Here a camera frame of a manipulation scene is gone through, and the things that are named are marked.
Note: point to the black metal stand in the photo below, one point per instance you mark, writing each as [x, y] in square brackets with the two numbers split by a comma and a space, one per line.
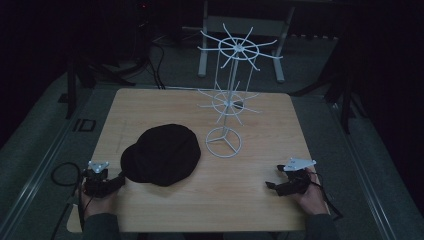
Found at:
[343, 96]

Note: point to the black cap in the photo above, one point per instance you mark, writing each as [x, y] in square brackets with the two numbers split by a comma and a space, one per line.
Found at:
[161, 155]

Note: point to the black floor bracket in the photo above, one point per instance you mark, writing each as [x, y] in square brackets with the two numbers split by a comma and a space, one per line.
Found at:
[84, 125]

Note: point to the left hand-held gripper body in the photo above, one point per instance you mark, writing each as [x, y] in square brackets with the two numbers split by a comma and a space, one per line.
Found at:
[96, 181]

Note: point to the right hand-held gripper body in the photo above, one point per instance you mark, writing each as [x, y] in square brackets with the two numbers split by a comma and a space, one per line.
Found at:
[296, 176]

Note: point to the black tripod stand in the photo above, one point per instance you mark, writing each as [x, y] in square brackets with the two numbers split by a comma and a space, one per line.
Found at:
[133, 50]

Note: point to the person's left hand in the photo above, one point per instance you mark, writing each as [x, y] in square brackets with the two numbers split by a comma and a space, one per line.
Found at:
[97, 203]

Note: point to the person's right hand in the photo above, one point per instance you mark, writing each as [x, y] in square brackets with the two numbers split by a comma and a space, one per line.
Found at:
[311, 196]

